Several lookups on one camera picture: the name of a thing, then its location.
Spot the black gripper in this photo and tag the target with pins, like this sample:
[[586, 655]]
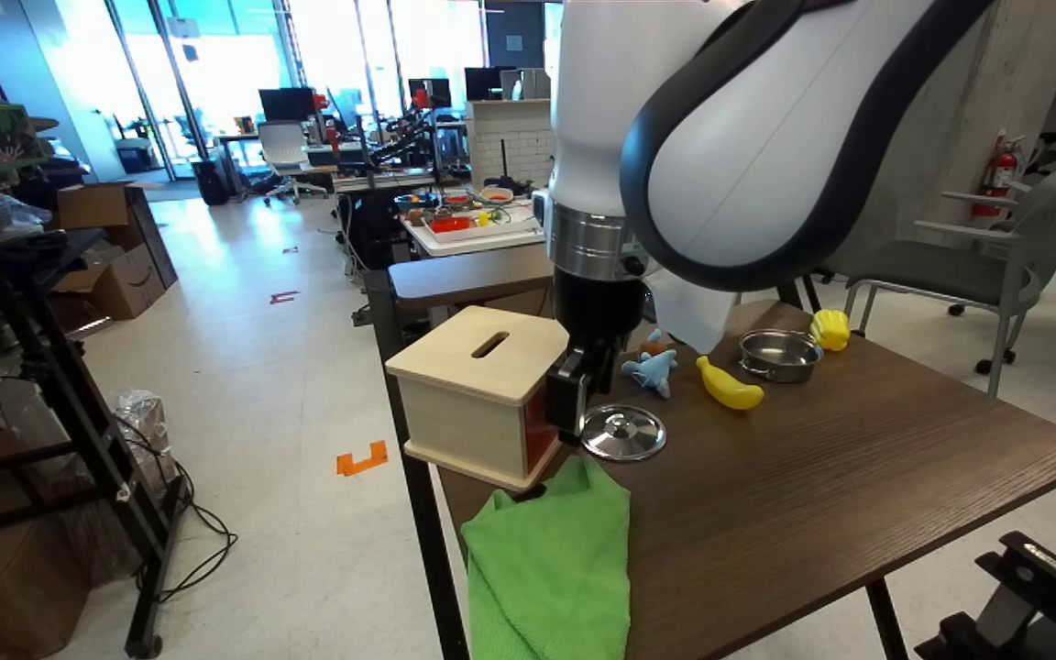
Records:
[[599, 320]]

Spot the wooden box with red drawer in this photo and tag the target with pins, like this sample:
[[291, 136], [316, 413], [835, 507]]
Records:
[[473, 395]]

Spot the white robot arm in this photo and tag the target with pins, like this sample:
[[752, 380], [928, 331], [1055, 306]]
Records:
[[715, 144]]

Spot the silver metal pot lid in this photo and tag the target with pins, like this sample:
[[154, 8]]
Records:
[[620, 436]]

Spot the blue plush mouse toy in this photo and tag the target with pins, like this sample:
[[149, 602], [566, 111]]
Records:
[[654, 372]]

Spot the dark wooden bench shelf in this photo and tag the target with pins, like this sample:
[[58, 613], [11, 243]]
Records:
[[471, 278]]

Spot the yellow toy banana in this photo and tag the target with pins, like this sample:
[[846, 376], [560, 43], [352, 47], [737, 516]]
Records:
[[727, 392]]

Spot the green cloth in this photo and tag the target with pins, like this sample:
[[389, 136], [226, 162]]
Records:
[[549, 578]]

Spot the white lab table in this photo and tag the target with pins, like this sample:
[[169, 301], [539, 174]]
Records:
[[448, 222]]

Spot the silver metal pot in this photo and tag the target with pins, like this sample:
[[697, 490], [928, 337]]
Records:
[[780, 356]]

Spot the yellow toy bell pepper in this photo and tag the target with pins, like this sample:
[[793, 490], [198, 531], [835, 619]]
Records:
[[831, 331]]

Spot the grey chair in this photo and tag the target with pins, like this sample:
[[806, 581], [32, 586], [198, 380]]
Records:
[[998, 271]]

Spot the cardboard box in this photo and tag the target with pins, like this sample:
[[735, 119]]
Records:
[[124, 266]]

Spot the red fire extinguisher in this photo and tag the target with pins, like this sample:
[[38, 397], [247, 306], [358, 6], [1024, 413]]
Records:
[[990, 191]]

